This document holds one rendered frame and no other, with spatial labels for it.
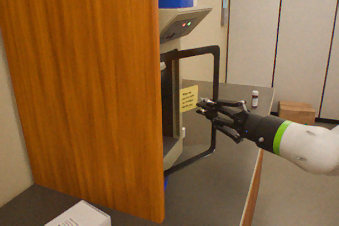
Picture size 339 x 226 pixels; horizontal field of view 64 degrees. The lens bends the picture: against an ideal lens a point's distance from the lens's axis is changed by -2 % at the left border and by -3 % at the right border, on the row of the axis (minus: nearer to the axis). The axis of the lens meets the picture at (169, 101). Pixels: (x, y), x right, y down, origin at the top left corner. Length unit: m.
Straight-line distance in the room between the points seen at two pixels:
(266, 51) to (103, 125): 3.21
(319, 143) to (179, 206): 0.45
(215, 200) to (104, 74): 0.51
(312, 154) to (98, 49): 0.54
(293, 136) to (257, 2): 3.15
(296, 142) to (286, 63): 3.16
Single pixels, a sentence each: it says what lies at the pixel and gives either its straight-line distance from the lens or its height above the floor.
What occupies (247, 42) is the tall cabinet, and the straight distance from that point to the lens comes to 3.81.
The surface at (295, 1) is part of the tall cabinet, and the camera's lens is 3.74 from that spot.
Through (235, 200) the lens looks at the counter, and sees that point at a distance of 0.94.
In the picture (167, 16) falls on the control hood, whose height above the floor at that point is 1.49.
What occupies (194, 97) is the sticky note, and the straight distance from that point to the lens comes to 0.90.
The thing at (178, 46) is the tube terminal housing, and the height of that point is 1.37.
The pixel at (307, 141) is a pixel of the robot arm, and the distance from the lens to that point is 0.68.
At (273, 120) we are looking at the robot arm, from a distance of 0.74.
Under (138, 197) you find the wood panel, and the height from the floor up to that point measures 1.01.
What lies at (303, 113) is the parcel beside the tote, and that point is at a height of 0.25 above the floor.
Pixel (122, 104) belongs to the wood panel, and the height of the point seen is 1.29.
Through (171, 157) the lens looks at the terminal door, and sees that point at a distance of 0.91.
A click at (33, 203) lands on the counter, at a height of 0.94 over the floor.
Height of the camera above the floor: 1.53
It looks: 20 degrees down
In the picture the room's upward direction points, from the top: 1 degrees counter-clockwise
